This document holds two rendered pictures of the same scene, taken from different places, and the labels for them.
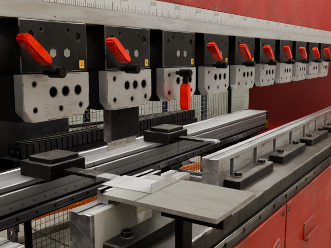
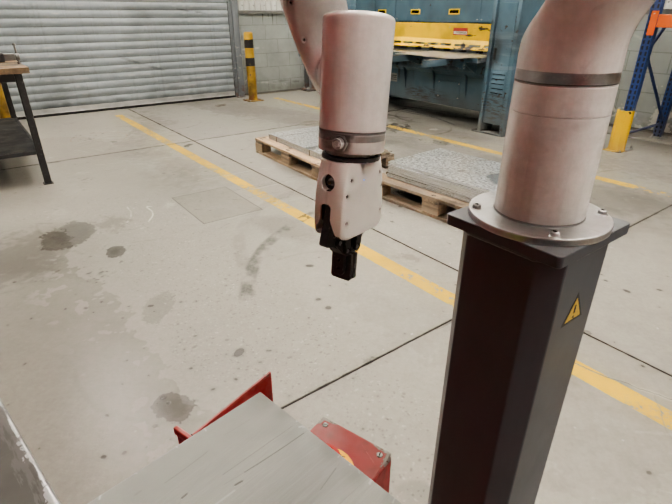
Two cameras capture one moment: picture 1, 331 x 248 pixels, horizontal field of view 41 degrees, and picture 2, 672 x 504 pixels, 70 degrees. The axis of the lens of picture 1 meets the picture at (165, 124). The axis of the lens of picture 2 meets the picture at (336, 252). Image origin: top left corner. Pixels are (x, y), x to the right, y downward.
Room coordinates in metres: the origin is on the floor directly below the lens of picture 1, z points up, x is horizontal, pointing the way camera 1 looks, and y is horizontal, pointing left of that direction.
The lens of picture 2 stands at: (0.78, 0.08, 1.26)
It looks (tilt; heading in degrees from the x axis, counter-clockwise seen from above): 27 degrees down; 281
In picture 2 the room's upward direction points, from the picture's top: straight up
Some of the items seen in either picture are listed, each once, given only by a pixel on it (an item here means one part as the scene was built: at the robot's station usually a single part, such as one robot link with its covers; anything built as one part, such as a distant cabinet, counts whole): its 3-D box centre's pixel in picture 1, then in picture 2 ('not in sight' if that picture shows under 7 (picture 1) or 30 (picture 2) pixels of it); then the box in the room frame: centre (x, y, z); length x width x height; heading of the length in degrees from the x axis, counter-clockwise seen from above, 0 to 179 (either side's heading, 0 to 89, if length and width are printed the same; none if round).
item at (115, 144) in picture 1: (121, 126); not in sight; (0.97, 0.10, 1.13); 0.10 x 0.02 x 0.10; 147
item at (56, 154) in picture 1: (74, 167); not in sight; (1.06, 0.22, 1.01); 0.26 x 0.12 x 0.05; 57
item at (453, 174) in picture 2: not in sight; (466, 176); (0.46, -3.36, 0.20); 1.01 x 0.63 x 0.12; 141
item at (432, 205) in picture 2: not in sight; (464, 193); (0.46, -3.36, 0.07); 1.20 x 0.81 x 0.14; 141
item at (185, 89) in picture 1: (183, 89); not in sight; (1.06, -0.04, 1.20); 0.04 x 0.02 x 0.10; 57
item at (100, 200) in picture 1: (131, 185); not in sight; (0.99, 0.08, 0.99); 0.20 x 0.03 x 0.03; 147
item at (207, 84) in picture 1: (204, 64); not in sight; (1.28, -0.11, 1.26); 0.15 x 0.09 x 0.17; 147
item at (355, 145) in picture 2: not in sight; (350, 141); (0.87, -0.52, 1.12); 0.09 x 0.08 x 0.03; 65
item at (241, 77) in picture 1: (233, 63); not in sight; (1.45, -0.22, 1.26); 0.15 x 0.09 x 0.17; 147
